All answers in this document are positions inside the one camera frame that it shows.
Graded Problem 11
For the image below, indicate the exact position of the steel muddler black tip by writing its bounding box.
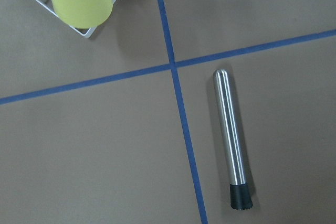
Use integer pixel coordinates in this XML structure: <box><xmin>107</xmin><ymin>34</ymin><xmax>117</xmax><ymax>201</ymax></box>
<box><xmin>213</xmin><ymin>69</ymin><xmax>253</xmax><ymax>210</ymax></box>

